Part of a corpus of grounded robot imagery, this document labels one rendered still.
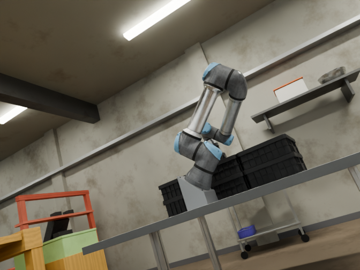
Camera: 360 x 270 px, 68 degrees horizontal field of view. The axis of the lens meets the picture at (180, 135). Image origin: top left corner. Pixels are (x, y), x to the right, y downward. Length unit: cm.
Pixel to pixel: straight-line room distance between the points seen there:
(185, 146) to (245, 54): 339
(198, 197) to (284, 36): 367
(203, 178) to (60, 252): 176
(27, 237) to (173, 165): 274
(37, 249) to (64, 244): 25
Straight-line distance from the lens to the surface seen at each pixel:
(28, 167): 725
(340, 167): 115
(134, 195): 512
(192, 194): 142
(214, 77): 145
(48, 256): 296
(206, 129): 167
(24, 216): 475
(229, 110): 154
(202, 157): 143
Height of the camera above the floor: 67
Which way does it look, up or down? 17 degrees up
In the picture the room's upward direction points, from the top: 19 degrees counter-clockwise
